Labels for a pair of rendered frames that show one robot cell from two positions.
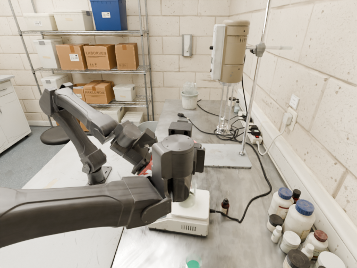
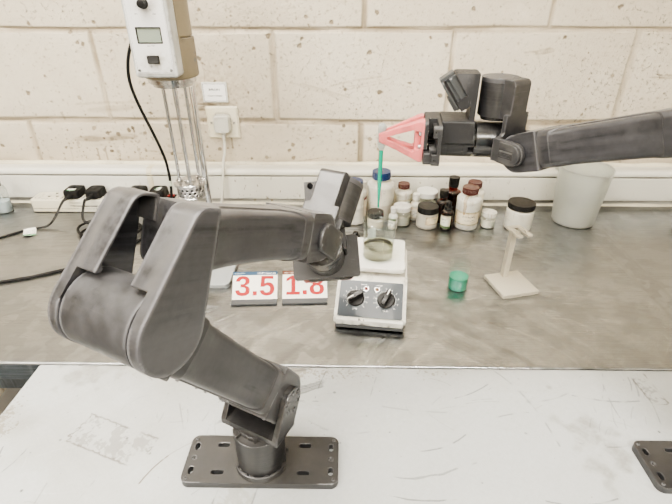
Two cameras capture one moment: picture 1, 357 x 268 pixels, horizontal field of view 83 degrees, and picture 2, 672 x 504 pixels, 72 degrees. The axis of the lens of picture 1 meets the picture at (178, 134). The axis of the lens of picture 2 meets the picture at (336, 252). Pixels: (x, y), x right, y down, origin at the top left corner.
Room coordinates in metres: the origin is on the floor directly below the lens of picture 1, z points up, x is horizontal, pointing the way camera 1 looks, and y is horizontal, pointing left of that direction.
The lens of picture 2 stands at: (0.58, 0.74, 1.45)
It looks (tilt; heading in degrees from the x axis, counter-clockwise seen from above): 31 degrees down; 268
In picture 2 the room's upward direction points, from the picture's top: straight up
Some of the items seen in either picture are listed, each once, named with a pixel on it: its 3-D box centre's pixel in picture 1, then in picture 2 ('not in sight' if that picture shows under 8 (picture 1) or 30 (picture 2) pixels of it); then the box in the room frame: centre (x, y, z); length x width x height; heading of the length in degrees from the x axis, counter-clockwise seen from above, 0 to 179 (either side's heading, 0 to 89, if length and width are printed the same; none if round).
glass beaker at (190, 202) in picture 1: (186, 194); (380, 239); (0.47, -0.03, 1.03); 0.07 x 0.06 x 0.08; 153
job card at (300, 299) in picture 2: not in sight; (304, 286); (0.62, -0.02, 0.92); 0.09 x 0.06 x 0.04; 0
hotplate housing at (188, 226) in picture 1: (183, 210); (373, 279); (0.48, -0.02, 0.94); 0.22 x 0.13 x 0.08; 80
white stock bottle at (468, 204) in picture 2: not in sight; (468, 206); (0.21, -0.32, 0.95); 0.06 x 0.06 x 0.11
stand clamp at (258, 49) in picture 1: (256, 48); not in sight; (0.90, -0.32, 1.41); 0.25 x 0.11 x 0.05; 87
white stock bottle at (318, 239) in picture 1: (316, 243); (403, 197); (0.36, -0.40, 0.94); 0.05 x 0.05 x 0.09
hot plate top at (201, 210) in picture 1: (190, 202); (374, 254); (0.48, -0.04, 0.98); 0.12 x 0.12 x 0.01; 80
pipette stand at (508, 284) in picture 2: not in sight; (516, 259); (0.19, -0.04, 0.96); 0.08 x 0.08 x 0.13; 11
